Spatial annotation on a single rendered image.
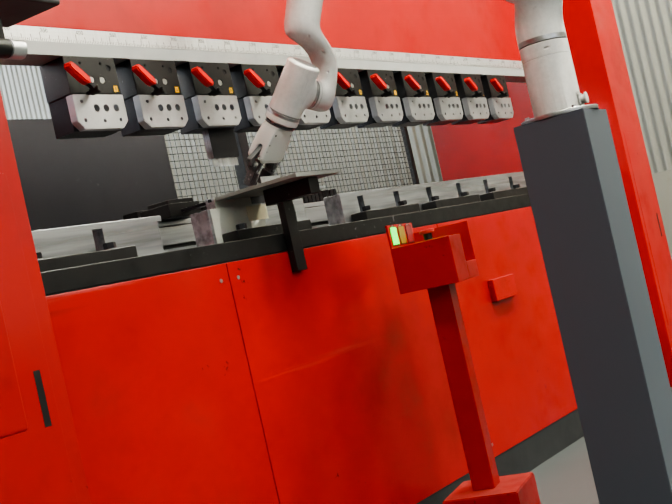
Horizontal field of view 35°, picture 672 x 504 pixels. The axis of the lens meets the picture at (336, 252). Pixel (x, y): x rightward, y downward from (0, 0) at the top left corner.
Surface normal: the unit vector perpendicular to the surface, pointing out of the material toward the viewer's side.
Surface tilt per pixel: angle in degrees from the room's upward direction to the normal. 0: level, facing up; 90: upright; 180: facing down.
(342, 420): 90
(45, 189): 90
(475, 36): 90
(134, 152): 90
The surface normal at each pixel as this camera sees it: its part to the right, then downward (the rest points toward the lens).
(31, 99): -0.52, 0.10
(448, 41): 0.79, -0.19
